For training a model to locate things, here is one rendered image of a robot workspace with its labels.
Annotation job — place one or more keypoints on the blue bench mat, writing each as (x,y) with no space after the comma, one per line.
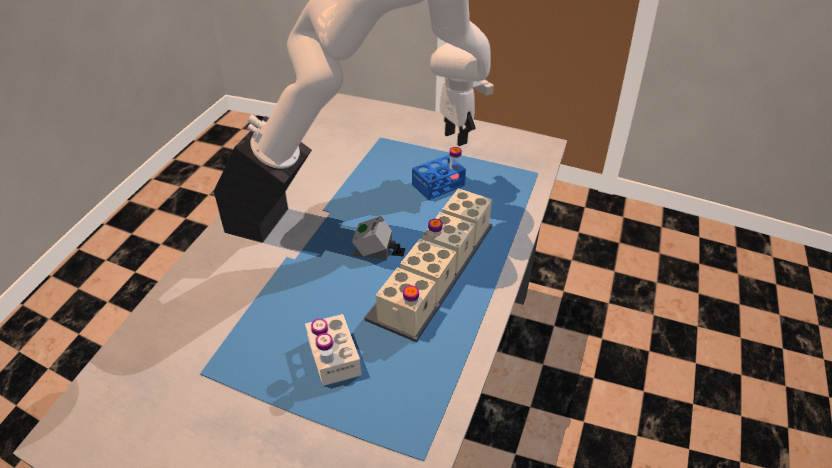
(400,398)

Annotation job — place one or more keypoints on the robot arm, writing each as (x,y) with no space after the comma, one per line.
(341,29)

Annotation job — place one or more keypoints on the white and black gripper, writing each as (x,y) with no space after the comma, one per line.
(458,106)

